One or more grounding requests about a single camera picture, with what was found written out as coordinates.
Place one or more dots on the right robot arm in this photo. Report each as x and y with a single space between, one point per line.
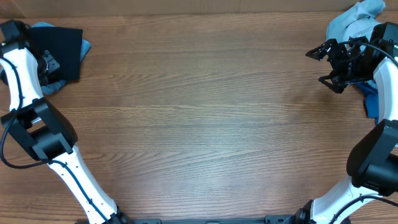
371 166

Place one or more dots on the light blue denim jeans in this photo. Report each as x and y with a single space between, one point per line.
358 21

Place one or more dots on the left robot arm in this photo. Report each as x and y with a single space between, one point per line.
49 138

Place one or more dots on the black t-shirt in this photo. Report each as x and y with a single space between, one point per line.
64 45

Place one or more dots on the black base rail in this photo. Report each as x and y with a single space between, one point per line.
269 219

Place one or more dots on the royal blue garment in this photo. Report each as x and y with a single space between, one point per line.
371 100

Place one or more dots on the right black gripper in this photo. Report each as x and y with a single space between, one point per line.
337 62

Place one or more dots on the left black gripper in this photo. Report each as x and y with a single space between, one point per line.
51 64

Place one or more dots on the folded blue jeans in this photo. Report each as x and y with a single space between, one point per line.
19 58

